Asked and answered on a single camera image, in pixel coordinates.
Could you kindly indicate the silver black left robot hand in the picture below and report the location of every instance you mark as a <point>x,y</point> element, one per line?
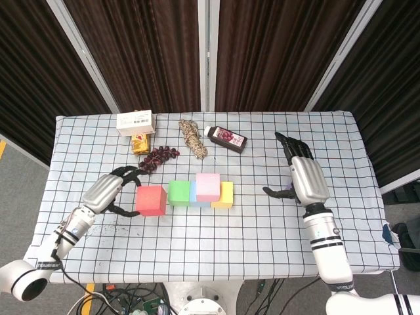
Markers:
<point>100,193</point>

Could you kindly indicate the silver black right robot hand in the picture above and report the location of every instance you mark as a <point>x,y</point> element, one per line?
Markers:
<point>308,180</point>

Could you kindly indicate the red foam cube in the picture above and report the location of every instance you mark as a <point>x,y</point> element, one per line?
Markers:
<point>151,201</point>

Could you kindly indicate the green foam cube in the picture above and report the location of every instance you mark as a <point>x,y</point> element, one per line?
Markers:
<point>178,193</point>

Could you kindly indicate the yellow foam cube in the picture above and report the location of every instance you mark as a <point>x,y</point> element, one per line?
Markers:
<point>227,195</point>

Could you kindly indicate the pink foam cube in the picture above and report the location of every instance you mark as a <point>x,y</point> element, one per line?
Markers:
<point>208,187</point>

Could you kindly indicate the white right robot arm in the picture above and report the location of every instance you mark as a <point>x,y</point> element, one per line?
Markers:
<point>328,246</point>

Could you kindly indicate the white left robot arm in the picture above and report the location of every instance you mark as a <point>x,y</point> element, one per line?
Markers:
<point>65,239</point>

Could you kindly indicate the blue foam cube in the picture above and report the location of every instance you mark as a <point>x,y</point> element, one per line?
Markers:
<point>193,197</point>

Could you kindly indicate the yellow snack box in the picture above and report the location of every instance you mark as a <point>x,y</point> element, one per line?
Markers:
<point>140,144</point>

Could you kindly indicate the bunch of dark grapes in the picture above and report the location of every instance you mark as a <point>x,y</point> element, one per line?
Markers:
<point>157,157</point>

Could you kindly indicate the white cardboard box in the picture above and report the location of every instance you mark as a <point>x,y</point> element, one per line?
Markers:
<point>136,123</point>

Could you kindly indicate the dark grape juice bottle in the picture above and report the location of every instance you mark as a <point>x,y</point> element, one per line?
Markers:
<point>228,139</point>

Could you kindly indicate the blue white cloth item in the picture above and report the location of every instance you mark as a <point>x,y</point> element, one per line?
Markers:
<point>390,234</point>

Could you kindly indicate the white black checkered tablecloth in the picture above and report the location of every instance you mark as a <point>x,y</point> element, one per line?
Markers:
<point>210,239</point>

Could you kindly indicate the black chair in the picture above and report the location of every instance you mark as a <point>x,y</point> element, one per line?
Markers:
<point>408,239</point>

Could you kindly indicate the brown pleated curtain panel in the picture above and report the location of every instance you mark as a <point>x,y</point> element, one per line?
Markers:
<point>279,55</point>
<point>33,82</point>
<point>393,98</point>
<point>147,55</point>

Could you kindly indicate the green circuit board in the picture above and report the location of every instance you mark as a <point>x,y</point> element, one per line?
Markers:
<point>152,304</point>

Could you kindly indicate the grey partition base rail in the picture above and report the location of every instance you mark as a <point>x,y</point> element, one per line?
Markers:
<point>23,150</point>
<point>400,186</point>

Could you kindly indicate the grey metal partition post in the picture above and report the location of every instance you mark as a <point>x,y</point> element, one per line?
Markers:
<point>348,55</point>
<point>82,52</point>
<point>208,55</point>

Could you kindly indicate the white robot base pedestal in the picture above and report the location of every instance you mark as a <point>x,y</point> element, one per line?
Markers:
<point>203,295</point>

